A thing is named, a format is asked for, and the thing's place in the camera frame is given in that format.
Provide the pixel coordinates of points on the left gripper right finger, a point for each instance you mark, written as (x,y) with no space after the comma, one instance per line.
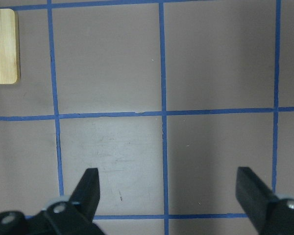
(269,213)

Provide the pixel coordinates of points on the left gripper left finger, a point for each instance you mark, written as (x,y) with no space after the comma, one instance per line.
(66,216)

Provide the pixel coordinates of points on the wooden mug tree stand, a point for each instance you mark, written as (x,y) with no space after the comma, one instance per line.
(9,47)

